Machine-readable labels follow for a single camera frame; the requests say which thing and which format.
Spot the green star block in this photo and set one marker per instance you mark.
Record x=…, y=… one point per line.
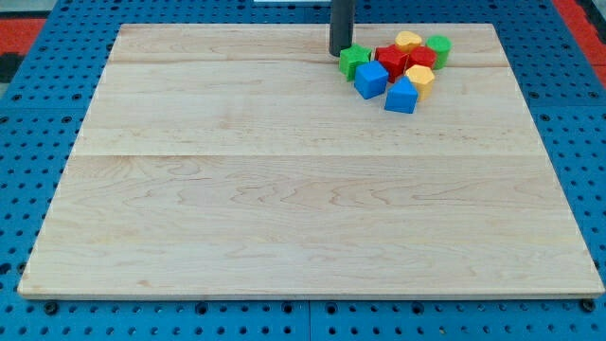
x=351, y=58

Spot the red star block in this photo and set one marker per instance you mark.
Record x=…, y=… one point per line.
x=392, y=59

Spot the yellow heart block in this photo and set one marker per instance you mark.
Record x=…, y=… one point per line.
x=406, y=41

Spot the light wooden board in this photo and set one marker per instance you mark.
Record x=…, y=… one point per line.
x=236, y=162

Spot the blue cube block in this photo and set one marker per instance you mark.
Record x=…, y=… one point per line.
x=370, y=79

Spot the blue triangle block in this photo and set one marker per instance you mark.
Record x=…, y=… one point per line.
x=402, y=97

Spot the yellow hexagon block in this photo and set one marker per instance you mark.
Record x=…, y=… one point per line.
x=423, y=78

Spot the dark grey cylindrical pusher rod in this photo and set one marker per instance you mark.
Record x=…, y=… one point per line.
x=342, y=16

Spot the red cylinder block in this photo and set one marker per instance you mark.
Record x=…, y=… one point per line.
x=423, y=56

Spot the green cylinder block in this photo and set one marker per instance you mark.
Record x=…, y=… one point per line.
x=442, y=46

